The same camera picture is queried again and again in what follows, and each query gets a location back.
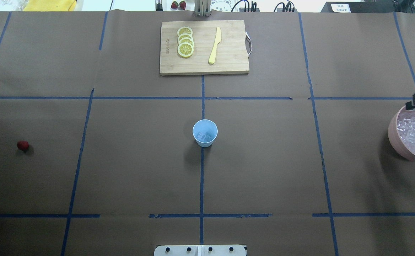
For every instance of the pink bowl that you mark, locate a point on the pink bowl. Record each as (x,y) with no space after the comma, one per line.
(394,139)

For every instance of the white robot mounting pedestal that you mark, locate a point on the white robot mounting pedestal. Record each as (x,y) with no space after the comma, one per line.
(201,250)

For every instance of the yellow plastic knife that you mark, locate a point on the yellow plastic knife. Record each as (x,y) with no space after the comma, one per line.
(217,41)

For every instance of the spare strawberry on tray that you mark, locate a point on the spare strawberry on tray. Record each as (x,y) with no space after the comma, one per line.
(174,5)

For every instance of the yellow cloth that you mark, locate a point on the yellow cloth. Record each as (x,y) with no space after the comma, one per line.
(50,5)

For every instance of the light blue plastic cup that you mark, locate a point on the light blue plastic cup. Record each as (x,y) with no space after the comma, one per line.
(208,126)

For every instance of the black power strip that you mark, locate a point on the black power strip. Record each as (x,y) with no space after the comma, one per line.
(375,6)

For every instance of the bamboo cutting board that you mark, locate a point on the bamboo cutting board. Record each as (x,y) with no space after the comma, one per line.
(232,55)

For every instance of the white bear coaster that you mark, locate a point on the white bear coaster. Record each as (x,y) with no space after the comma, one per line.
(221,5)

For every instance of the aluminium frame post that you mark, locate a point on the aluminium frame post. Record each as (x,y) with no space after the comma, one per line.
(202,8)

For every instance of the red strawberry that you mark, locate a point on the red strawberry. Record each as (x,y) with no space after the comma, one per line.
(23,146)

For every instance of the clear ice cube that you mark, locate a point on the clear ice cube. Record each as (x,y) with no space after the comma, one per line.
(204,137)

